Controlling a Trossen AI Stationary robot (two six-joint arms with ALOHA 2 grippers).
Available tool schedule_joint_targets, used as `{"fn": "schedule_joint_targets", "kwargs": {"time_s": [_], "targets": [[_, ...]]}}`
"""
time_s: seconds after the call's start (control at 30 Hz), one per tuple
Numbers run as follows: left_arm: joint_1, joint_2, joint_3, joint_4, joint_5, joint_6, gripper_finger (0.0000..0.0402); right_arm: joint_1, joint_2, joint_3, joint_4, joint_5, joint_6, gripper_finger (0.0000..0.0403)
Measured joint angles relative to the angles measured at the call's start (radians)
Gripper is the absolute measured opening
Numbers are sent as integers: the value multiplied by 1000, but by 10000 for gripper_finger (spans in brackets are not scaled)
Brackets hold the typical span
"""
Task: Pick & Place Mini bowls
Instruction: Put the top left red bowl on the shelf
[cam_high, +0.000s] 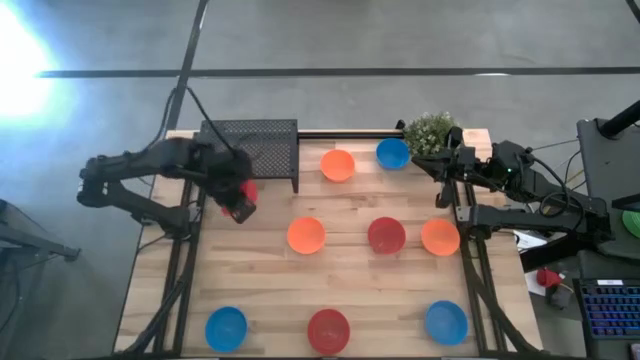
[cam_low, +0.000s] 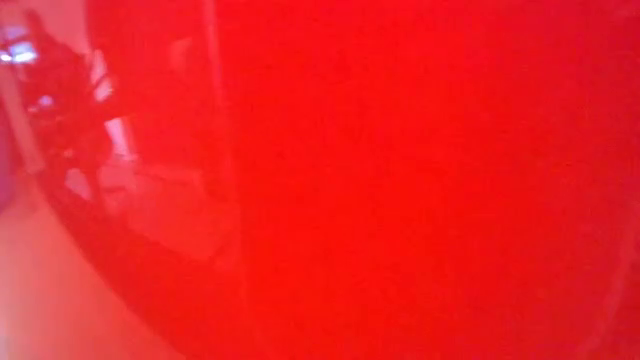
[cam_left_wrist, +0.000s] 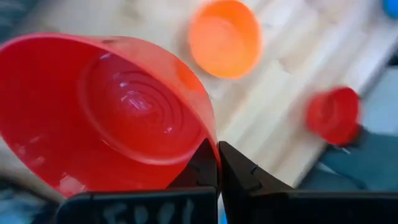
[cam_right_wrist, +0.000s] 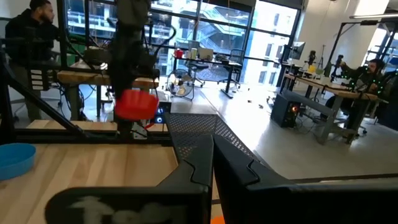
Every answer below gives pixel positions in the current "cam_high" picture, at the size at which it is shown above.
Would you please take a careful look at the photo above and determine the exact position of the black monitor pole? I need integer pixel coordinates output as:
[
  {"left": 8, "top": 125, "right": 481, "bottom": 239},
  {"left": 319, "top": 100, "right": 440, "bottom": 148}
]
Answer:
[{"left": 598, "top": 98, "right": 640, "bottom": 140}]

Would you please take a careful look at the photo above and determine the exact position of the dark grey side table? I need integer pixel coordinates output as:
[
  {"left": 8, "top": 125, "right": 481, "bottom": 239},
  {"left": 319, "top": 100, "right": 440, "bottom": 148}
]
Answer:
[{"left": 0, "top": 198, "right": 82, "bottom": 264}]

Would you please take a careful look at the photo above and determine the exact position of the black horizontal rail bar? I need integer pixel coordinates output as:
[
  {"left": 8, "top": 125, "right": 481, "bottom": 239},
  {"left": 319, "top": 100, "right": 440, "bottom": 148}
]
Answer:
[{"left": 298, "top": 130, "right": 405, "bottom": 140}]

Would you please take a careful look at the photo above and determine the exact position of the orange mini plastic bowl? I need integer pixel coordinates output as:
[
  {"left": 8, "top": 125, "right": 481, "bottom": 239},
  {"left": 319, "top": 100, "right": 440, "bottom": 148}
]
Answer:
[
  {"left": 286, "top": 216, "right": 327, "bottom": 256},
  {"left": 319, "top": 148, "right": 357, "bottom": 184},
  {"left": 420, "top": 217, "right": 461, "bottom": 257}
]

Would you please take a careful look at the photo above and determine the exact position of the black perforated metal shelf rack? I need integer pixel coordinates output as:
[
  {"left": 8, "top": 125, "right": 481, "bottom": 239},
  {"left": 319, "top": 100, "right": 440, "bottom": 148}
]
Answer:
[{"left": 194, "top": 118, "right": 301, "bottom": 195}]

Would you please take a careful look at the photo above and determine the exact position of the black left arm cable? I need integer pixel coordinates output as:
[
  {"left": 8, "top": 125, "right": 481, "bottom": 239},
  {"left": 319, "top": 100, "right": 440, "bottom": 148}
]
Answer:
[{"left": 149, "top": 85, "right": 239, "bottom": 156}]

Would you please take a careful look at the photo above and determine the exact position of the black desk beam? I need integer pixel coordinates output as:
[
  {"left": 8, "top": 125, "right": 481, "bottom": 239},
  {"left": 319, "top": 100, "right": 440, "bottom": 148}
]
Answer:
[{"left": 519, "top": 238, "right": 601, "bottom": 274}]

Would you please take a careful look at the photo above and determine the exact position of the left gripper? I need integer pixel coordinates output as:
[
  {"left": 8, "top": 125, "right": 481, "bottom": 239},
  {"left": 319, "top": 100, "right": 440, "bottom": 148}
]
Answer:
[{"left": 197, "top": 142, "right": 258, "bottom": 225}]

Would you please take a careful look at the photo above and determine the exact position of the backlit laptop keyboard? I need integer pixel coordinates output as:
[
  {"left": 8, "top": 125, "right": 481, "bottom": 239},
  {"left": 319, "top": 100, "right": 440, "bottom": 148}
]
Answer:
[{"left": 573, "top": 277, "right": 640, "bottom": 357}]

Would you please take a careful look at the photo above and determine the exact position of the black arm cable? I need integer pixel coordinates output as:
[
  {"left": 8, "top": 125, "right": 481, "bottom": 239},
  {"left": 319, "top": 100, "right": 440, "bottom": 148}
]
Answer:
[
  {"left": 529, "top": 155, "right": 577, "bottom": 219},
  {"left": 149, "top": 85, "right": 239, "bottom": 156}
]

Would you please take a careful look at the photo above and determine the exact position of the green round object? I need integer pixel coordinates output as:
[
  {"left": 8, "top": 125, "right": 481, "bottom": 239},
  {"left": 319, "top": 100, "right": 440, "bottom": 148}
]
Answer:
[{"left": 621, "top": 209, "right": 640, "bottom": 240}]

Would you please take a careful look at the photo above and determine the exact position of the white paper sheet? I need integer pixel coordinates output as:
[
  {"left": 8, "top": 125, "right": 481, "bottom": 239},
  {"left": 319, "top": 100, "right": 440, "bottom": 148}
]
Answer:
[{"left": 513, "top": 229, "right": 549, "bottom": 254}]

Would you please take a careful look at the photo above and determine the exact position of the small red object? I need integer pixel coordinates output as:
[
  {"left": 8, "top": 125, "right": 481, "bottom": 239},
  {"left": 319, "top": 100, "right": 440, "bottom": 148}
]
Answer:
[{"left": 535, "top": 267, "right": 565, "bottom": 290}]

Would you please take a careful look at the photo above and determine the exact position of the small green potted plant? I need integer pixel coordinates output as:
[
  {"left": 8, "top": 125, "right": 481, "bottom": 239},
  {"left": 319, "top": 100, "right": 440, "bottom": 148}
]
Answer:
[{"left": 402, "top": 111, "right": 459, "bottom": 157}]

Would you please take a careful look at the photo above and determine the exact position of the red mini plastic bowl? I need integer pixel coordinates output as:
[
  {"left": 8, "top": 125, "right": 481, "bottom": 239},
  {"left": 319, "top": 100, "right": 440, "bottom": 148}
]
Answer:
[
  {"left": 221, "top": 179, "right": 260, "bottom": 219},
  {"left": 367, "top": 216, "right": 407, "bottom": 255},
  {"left": 306, "top": 308, "right": 351, "bottom": 356}
]

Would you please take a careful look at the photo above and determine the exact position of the blue mini plastic bowl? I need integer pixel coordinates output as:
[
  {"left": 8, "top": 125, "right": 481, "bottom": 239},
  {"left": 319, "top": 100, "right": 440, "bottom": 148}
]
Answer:
[
  {"left": 424, "top": 299, "right": 470, "bottom": 347},
  {"left": 375, "top": 137, "right": 411, "bottom": 171},
  {"left": 204, "top": 305, "right": 249, "bottom": 354}
]

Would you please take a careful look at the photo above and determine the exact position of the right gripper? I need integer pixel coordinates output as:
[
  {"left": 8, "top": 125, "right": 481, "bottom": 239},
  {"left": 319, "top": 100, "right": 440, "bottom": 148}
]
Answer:
[{"left": 410, "top": 125, "right": 484, "bottom": 210}]

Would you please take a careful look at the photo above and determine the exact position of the grey laptop lid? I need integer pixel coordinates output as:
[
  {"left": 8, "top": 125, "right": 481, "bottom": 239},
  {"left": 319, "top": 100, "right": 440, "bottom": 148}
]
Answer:
[{"left": 576, "top": 117, "right": 640, "bottom": 261}]

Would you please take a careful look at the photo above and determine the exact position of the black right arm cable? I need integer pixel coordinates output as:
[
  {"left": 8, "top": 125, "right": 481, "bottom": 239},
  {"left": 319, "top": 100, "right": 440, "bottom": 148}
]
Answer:
[{"left": 529, "top": 155, "right": 577, "bottom": 219}]

